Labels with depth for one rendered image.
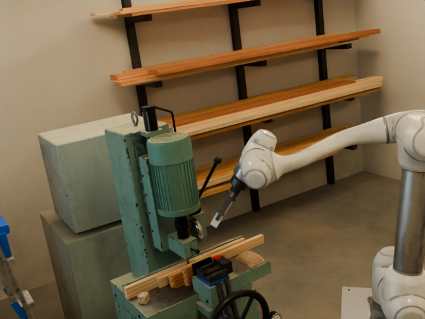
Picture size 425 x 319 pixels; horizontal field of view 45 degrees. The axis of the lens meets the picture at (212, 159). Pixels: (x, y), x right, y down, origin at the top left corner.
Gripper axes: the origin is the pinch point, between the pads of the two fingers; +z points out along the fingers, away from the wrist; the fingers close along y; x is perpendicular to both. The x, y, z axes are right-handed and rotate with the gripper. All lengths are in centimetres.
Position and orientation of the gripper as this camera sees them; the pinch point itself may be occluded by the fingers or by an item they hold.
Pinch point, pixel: (219, 216)
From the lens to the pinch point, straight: 210.8
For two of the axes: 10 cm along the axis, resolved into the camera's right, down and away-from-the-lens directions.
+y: 2.8, -3.0, 9.1
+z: -4.4, 8.0, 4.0
